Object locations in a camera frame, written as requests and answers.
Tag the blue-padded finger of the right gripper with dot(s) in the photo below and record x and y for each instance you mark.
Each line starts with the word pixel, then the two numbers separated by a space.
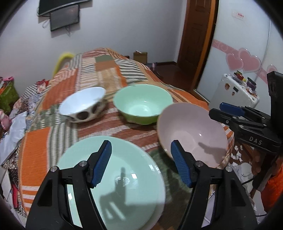
pixel 231 109

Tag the yellow curved bed frame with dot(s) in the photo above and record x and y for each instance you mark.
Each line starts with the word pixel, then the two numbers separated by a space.
pixel 63 58

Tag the green storage box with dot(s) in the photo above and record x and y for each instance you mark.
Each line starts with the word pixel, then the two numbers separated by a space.
pixel 9 94

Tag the white bowl with dark ovals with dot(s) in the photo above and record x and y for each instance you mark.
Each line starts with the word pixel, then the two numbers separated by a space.
pixel 84 105

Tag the white mini fridge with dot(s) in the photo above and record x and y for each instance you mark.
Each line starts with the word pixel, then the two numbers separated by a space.
pixel 233 91

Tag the white plate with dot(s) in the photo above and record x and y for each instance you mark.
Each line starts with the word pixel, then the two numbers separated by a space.
pixel 157 211

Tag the green bowl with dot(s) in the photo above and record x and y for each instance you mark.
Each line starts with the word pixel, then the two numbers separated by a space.
pixel 142 103

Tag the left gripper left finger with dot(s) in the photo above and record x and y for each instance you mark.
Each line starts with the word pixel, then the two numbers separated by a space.
pixel 64 199

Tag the wall-mounted black monitor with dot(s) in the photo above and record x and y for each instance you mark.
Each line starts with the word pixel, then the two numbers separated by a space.
pixel 64 17

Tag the patchwork striped bedspread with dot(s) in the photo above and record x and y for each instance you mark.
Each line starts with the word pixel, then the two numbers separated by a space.
pixel 51 134

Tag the pink bowl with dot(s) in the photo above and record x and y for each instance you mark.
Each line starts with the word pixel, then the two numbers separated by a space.
pixel 192 134

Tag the mint green plate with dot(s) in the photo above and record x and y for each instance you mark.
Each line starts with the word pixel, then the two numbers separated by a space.
pixel 127 194

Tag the pink plush toy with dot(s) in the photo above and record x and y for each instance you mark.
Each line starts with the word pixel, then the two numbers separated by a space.
pixel 5 121

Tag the wooden door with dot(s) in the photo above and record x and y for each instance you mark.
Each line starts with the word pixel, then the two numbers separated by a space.
pixel 200 22

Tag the brown paper bag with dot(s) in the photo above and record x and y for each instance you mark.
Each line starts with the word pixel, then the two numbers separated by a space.
pixel 140 56

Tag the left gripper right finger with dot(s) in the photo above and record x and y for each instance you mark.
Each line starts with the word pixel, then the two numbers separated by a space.
pixel 232 208

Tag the white cloth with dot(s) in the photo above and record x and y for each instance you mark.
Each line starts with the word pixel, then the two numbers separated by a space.
pixel 11 140

